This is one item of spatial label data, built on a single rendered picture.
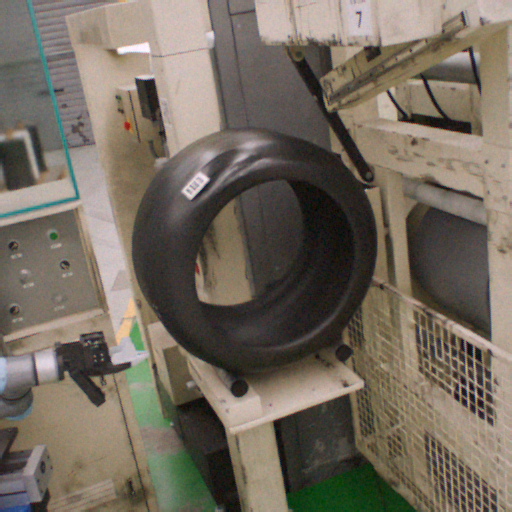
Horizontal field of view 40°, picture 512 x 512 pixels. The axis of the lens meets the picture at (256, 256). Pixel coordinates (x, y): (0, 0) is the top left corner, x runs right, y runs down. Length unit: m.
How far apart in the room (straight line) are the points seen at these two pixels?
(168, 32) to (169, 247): 0.59
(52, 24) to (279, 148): 9.73
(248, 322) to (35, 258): 0.71
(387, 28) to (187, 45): 0.65
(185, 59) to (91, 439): 1.29
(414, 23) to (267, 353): 0.79
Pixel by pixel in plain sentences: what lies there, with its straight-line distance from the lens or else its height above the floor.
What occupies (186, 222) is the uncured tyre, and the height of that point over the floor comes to 1.34.
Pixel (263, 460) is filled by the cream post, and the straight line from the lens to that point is 2.30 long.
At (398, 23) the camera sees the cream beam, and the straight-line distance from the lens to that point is 1.38.
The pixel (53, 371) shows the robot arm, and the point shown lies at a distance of 1.65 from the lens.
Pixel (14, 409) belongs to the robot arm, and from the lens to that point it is 1.74.
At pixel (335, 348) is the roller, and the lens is 1.78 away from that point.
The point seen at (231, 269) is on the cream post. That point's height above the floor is 1.05.
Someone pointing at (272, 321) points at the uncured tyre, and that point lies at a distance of 1.94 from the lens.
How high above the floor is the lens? 1.76
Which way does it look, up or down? 20 degrees down
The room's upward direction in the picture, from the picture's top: 9 degrees counter-clockwise
